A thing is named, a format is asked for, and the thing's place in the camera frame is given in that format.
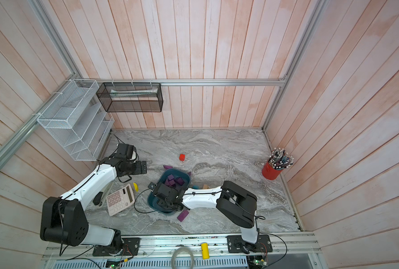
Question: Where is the teal plastic storage bin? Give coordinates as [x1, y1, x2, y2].
[147, 168, 191, 215]

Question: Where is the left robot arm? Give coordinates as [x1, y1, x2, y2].
[40, 142, 147, 256]

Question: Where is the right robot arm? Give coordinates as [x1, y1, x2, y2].
[149, 180, 260, 254]

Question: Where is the yellow round object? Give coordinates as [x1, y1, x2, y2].
[133, 183, 139, 192]

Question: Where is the large purple rectangular brick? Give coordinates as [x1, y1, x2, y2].
[177, 210, 189, 222]

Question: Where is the white desk calculator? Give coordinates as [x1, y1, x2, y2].
[106, 184, 135, 216]

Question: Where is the black grey stapler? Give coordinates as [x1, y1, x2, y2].
[92, 182, 113, 207]

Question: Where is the yellow cylinder roll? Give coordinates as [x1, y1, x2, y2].
[201, 243, 210, 260]

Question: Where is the red pen holder cup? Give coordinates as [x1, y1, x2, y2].
[261, 148, 294, 180]

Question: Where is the grey tape ring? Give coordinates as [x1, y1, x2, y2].
[170, 247, 195, 269]

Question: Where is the white wire mesh shelf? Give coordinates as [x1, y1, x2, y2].
[37, 80, 114, 161]

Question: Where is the black wire mesh basket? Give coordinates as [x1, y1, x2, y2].
[96, 82, 164, 113]

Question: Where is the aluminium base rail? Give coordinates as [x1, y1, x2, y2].
[39, 233, 328, 269]

